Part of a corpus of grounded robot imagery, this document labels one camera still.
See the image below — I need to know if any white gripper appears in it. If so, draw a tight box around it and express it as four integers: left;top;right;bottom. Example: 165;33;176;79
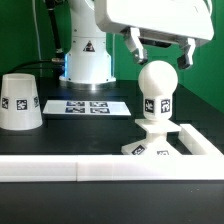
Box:
94;0;214;70

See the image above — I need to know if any white lamp bulb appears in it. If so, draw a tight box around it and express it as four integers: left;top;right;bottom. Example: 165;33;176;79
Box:
138;61;178;121

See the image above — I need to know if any white lamp base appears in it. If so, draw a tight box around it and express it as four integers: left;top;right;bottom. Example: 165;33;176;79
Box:
121;119;181;156

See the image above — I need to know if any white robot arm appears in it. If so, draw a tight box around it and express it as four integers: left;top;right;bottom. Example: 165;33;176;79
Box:
60;0;214;89

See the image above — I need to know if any white lamp shade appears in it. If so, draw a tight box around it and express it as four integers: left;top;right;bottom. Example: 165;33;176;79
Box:
0;73;42;131

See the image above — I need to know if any white marker plate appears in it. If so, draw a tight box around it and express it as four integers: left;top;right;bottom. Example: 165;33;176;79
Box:
43;100;131;116

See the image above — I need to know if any black cable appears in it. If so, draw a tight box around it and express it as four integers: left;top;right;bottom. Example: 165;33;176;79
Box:
6;0;66;75

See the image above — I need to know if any white L-shaped fence wall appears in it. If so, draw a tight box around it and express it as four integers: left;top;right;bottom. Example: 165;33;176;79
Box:
0;124;224;182

